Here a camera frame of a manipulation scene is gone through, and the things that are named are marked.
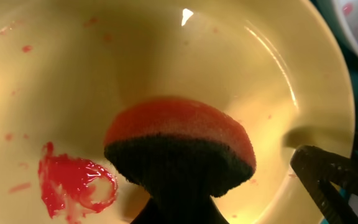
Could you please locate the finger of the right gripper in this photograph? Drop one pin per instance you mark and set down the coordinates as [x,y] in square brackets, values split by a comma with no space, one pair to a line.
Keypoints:
[319,171]

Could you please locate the green rimmed plate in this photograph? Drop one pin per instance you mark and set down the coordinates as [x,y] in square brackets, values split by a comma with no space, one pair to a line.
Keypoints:
[68,67]

